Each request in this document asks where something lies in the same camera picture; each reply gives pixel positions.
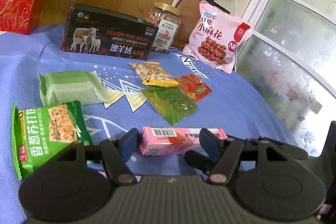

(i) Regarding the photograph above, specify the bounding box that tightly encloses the nut jar gold lid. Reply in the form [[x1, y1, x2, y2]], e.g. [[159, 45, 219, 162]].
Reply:
[[144, 2, 182, 54]]

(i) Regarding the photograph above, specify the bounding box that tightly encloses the brown chair back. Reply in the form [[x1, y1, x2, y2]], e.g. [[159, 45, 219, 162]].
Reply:
[[172, 0, 201, 51]]

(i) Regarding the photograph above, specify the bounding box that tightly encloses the light green wafer pack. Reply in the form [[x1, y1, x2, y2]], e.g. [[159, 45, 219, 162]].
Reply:
[[39, 70, 108, 106]]

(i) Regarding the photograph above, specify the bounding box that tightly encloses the black sheep print box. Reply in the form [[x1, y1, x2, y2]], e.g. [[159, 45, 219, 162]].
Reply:
[[61, 3, 158, 60]]

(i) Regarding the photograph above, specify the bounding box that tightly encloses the window frame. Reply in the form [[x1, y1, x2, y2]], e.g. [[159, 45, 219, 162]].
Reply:
[[238, 0, 335, 157]]

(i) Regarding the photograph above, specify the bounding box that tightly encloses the red orange snack packet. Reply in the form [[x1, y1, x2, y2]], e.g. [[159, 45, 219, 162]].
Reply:
[[175, 73, 213, 103]]

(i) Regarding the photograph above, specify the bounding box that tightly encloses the pink snack bag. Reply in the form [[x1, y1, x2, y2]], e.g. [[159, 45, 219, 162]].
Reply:
[[182, 1, 253, 74]]

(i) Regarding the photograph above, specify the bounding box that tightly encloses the pink snack box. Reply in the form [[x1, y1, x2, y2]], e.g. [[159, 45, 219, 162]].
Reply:
[[138, 126, 228, 157]]

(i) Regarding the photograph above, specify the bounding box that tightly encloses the dark green snack packet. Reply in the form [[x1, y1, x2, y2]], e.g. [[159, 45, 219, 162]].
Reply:
[[141, 86, 198, 125]]

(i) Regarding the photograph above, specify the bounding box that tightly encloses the blue tablecloth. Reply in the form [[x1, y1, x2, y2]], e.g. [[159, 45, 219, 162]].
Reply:
[[1, 25, 294, 223]]

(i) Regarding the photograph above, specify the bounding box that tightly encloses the green cracker pack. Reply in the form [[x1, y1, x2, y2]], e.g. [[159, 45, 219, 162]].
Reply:
[[11, 101, 93, 181]]

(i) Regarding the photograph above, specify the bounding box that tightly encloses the yellow peanut packet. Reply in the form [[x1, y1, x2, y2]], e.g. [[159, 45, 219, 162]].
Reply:
[[129, 62, 179, 88]]

